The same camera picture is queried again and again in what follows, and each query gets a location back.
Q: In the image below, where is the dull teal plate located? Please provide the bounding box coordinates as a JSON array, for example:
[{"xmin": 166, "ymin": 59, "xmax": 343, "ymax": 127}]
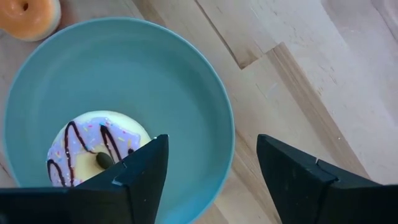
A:
[{"xmin": 2, "ymin": 17, "xmax": 236, "ymax": 224}]

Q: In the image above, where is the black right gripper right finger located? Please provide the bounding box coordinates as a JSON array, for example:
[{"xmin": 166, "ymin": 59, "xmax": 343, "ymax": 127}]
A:
[{"xmin": 256, "ymin": 134, "xmax": 384, "ymax": 224}]

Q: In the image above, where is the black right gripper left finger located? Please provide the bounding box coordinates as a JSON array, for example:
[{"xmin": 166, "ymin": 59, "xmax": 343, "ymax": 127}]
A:
[{"xmin": 70, "ymin": 134, "xmax": 170, "ymax": 224}]

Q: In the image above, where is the orange glazed donut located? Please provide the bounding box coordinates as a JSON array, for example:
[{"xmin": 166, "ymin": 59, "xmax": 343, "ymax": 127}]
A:
[{"xmin": 0, "ymin": 0, "xmax": 62, "ymax": 42}]

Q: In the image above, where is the purple iced donut chocolate drizzle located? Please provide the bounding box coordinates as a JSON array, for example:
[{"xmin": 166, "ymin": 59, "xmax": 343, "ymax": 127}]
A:
[{"xmin": 45, "ymin": 110, "xmax": 152, "ymax": 188}]

